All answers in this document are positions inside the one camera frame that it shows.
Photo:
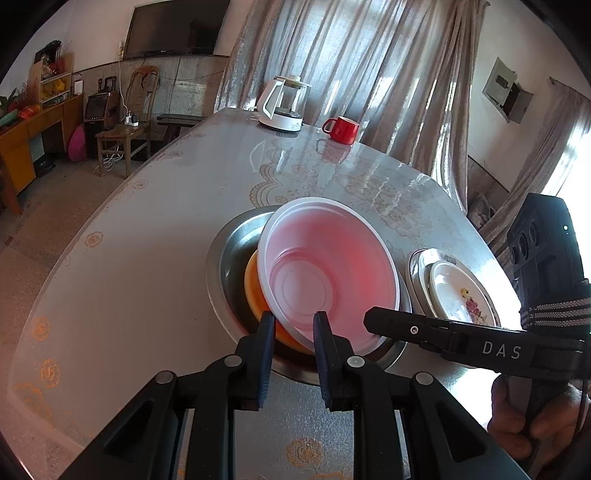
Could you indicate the yellow wooden cabinet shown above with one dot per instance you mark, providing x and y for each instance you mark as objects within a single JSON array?
[{"x": 46, "y": 120}]

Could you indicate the small white floral plate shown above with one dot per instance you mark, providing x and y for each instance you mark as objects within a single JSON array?
[{"x": 457, "y": 290}]

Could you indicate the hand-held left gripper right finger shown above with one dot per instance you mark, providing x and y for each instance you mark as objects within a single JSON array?
[{"x": 323, "y": 360}]

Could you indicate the yellow plastic bowl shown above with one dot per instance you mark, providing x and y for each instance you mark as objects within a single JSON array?
[{"x": 258, "y": 295}]

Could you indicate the black flat television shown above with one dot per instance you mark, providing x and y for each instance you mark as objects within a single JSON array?
[{"x": 175, "y": 27}]

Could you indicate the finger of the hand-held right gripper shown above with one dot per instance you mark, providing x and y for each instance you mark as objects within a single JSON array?
[{"x": 415, "y": 330}]

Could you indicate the pink bag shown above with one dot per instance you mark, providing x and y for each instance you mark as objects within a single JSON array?
[{"x": 77, "y": 143}]

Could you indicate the dark bench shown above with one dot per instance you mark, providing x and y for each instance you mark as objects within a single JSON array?
[{"x": 178, "y": 121}]

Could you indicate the light wooden chair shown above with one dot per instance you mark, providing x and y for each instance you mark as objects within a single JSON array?
[{"x": 120, "y": 134}]

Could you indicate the wide beige curtain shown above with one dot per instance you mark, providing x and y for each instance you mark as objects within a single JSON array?
[{"x": 369, "y": 69}]

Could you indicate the grey wall box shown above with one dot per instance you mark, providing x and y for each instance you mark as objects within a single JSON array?
[{"x": 508, "y": 92}]

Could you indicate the narrow beige curtain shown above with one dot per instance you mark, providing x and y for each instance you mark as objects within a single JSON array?
[{"x": 545, "y": 152}]

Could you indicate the stainless steel bowl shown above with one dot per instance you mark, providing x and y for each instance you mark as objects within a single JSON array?
[{"x": 231, "y": 258}]

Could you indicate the red mug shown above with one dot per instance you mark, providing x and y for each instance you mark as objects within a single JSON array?
[{"x": 344, "y": 130}]

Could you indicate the small black speaker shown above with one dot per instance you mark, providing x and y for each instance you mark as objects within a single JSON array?
[{"x": 97, "y": 110}]

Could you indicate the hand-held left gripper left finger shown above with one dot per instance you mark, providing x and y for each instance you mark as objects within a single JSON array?
[{"x": 265, "y": 360}]

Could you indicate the white glass electric kettle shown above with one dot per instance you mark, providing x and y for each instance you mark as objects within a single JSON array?
[{"x": 281, "y": 120}]

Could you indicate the white cluttered shelf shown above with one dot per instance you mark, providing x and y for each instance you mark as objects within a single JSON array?
[{"x": 51, "y": 78}]

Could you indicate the red plastic bowl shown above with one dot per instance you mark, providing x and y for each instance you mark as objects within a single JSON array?
[{"x": 323, "y": 267}]

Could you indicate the grey printed sack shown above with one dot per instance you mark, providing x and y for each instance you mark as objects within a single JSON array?
[{"x": 480, "y": 210}]

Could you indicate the person's right hand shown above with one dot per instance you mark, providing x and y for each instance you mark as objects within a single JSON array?
[{"x": 508, "y": 415}]

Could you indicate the floral plastic tablecloth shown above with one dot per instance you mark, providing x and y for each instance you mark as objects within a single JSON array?
[{"x": 138, "y": 254}]

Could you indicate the white power strip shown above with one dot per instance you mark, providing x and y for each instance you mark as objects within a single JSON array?
[{"x": 131, "y": 121}]

